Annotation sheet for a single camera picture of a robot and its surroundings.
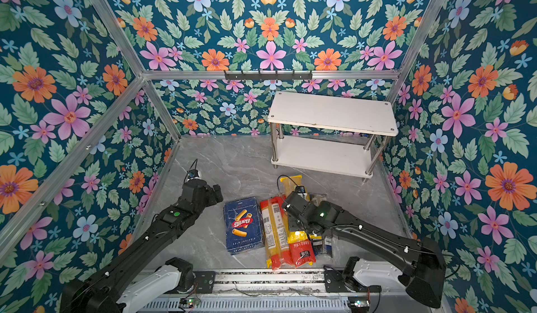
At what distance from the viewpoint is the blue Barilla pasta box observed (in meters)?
0.78

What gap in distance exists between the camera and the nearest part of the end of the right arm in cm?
56

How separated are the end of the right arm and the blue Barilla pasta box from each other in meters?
0.28
